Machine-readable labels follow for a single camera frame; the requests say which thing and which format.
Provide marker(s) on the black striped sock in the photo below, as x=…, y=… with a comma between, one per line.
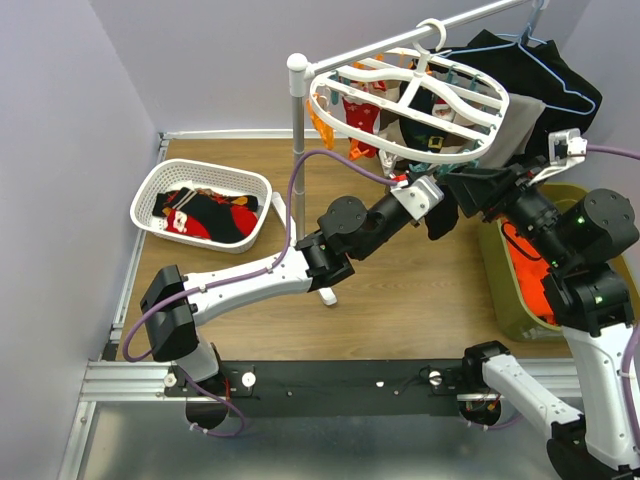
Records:
x=443, y=218

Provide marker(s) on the socks pile in basket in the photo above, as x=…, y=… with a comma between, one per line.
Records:
x=207, y=215

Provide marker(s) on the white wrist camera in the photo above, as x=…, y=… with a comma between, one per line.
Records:
x=566, y=149
x=419, y=189

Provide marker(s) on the black hanging garment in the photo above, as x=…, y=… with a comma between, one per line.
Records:
x=547, y=123

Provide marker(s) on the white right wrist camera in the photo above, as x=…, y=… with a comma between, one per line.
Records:
x=566, y=149

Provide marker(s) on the green plastic bin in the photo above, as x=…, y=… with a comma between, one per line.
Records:
x=583, y=290

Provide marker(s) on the cream brown striped sock back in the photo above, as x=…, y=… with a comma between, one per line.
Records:
x=389, y=127

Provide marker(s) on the grey hanging garment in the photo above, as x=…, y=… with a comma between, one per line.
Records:
x=515, y=131

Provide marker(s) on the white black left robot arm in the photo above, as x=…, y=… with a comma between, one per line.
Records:
x=175, y=305

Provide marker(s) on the light blue wire hanger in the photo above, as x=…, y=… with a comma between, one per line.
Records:
x=531, y=67

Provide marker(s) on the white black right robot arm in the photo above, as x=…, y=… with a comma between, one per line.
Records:
x=598, y=441

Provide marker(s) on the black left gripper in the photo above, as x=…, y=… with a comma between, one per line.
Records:
x=416, y=224

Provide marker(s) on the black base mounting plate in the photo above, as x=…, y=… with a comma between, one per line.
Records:
x=282, y=389

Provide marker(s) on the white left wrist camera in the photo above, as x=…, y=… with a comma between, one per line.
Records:
x=419, y=189

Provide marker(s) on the white perforated basket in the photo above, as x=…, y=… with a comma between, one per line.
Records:
x=178, y=173

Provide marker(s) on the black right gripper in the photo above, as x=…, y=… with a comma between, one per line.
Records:
x=473, y=186

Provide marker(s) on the white round sock hanger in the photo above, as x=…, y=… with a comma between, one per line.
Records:
x=412, y=79

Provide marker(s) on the red santa sock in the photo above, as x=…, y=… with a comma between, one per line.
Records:
x=363, y=115

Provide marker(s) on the navy santa sock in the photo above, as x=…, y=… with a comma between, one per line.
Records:
x=420, y=136

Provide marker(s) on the teal clothes peg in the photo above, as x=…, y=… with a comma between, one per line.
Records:
x=426, y=168

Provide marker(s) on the orange cloth in bin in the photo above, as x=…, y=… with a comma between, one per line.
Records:
x=530, y=269

